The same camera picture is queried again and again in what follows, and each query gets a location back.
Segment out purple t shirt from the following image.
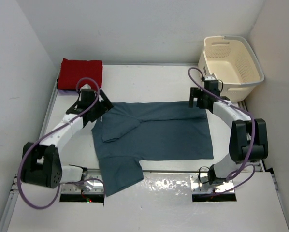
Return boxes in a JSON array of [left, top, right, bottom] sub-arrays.
[[58, 90, 78, 95]]

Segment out red garment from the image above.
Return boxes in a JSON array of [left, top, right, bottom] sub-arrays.
[[57, 58, 103, 91]]

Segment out teal shirt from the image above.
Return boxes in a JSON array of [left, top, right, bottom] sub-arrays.
[[92, 101, 214, 196]]

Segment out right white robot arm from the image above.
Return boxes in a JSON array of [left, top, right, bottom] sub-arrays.
[[189, 76, 268, 185]]

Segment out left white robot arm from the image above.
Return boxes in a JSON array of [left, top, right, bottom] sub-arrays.
[[19, 84, 113, 189]]

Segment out beige laundry basket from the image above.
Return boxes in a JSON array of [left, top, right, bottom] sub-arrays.
[[198, 36, 265, 102]]

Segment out white front cover board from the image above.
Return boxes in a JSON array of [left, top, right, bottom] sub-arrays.
[[5, 173, 288, 232]]

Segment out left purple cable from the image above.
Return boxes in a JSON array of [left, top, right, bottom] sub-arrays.
[[17, 77, 104, 210]]

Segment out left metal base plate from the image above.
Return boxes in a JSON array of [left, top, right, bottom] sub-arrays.
[[61, 170, 104, 194]]

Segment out metal base plate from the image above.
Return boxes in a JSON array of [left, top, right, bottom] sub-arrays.
[[61, 170, 104, 194], [190, 172, 234, 195]]

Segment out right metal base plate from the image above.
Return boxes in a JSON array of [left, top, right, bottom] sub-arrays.
[[190, 172, 234, 195]]

